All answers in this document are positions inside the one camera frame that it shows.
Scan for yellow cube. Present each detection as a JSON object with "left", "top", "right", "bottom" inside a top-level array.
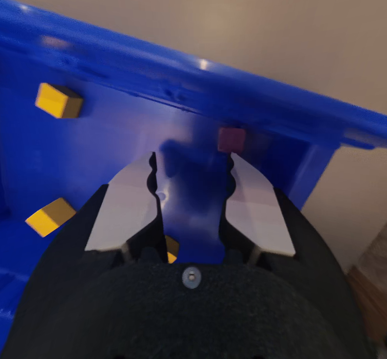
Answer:
[
  {"left": 25, "top": 197, "right": 77, "bottom": 238},
  {"left": 34, "top": 82, "right": 84, "bottom": 119},
  {"left": 165, "top": 234, "right": 181, "bottom": 265}
]

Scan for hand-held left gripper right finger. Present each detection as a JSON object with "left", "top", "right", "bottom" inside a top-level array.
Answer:
[{"left": 219, "top": 153, "right": 296, "bottom": 264}]

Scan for blue plastic bin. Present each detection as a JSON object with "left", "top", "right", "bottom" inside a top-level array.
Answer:
[{"left": 0, "top": 0, "right": 387, "bottom": 338}]

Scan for purple cube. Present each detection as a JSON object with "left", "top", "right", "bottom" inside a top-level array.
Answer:
[{"left": 217, "top": 127, "right": 247, "bottom": 154}]

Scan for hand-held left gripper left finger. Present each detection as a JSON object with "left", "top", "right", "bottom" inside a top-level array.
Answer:
[{"left": 84, "top": 152, "right": 164, "bottom": 252}]

